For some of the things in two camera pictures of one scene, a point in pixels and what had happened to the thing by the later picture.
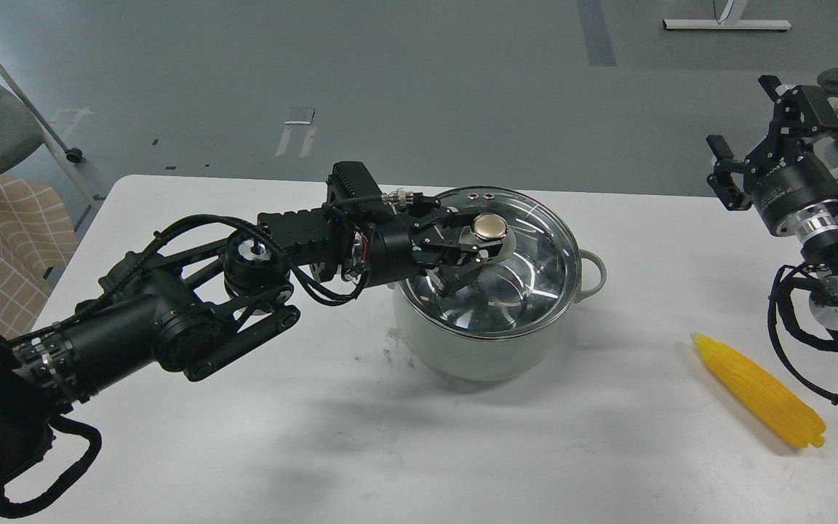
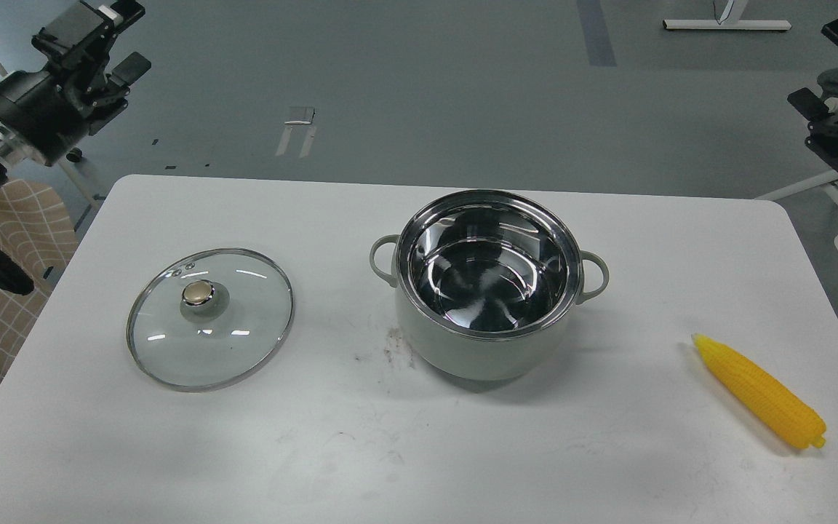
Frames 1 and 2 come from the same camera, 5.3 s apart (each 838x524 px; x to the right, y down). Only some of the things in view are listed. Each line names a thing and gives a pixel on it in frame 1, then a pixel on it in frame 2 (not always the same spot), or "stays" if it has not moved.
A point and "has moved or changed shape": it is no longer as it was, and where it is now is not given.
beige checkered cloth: (11, 236) stays
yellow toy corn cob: (787, 415) stays
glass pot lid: (525, 287) has moved or changed shape
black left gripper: (397, 247) to (44, 109)
